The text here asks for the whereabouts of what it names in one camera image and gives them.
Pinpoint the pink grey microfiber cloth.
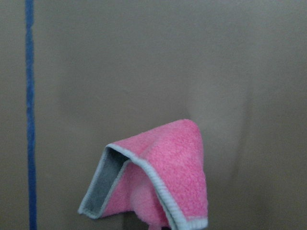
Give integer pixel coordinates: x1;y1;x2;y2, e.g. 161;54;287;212
78;119;208;230

